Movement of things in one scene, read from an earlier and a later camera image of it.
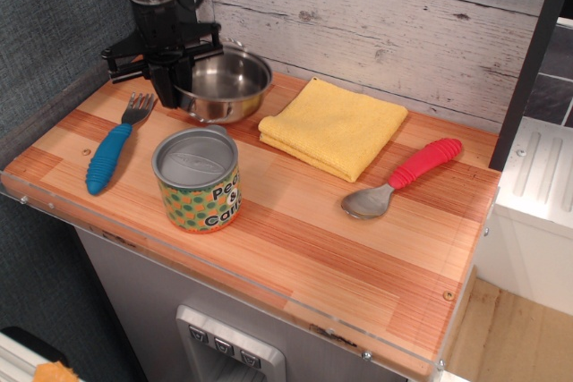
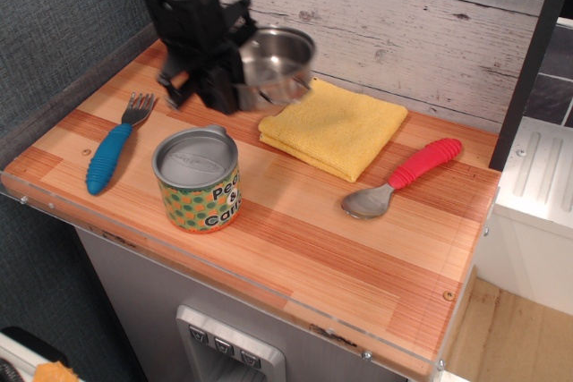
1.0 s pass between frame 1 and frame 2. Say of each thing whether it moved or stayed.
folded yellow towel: stayed
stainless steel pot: moved
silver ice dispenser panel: stayed
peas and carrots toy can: stayed
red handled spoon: stayed
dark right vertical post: stayed
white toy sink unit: stayed
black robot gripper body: moved
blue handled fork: stayed
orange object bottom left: stayed
